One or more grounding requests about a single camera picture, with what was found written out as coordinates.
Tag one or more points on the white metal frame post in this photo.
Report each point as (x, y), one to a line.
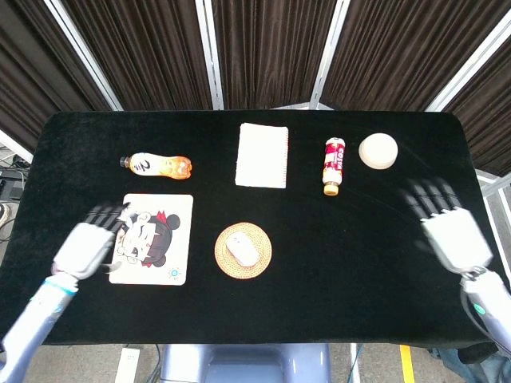
(467, 80)
(329, 56)
(211, 56)
(12, 145)
(82, 52)

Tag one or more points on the white computer mouse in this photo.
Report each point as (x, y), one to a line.
(241, 249)

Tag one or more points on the cartoon print mouse pad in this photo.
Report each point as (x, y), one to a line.
(159, 239)

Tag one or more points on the black electronic device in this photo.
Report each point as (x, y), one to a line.
(12, 187)

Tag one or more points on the orange tea plastic bottle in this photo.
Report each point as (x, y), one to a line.
(159, 165)

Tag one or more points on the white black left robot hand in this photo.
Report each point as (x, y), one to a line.
(84, 247)

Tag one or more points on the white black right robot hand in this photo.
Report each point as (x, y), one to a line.
(455, 239)

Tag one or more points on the blue denim fabric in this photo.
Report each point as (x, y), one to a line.
(451, 359)

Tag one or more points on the white round bowl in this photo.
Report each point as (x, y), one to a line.
(378, 151)

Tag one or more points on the round woven straw coaster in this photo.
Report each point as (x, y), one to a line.
(259, 231)

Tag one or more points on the dark brown pleated curtain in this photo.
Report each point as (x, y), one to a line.
(139, 52)
(271, 52)
(491, 119)
(399, 52)
(32, 80)

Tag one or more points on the white spiral notebook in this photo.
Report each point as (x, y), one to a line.
(261, 155)

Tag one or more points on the white power strip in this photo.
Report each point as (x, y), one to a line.
(127, 365)

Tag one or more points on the black velvet tablecloth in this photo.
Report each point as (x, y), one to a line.
(303, 299)

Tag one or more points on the red white coffee bottle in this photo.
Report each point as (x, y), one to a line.
(334, 163)

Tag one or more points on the blue grey robot torso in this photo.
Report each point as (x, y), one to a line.
(243, 363)

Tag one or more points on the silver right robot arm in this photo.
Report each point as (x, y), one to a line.
(487, 303)

